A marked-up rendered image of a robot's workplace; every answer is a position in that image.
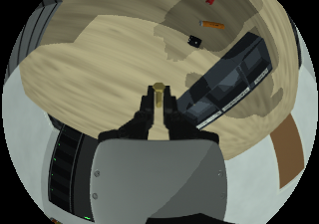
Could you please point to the orange battery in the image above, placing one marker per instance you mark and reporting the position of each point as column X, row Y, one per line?
column 211, row 24

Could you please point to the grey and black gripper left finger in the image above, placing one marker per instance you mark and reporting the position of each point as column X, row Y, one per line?
column 138, row 127

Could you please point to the dark grey bin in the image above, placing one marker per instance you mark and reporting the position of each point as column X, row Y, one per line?
column 224, row 85

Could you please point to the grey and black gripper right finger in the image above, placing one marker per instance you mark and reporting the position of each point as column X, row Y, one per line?
column 180, row 127

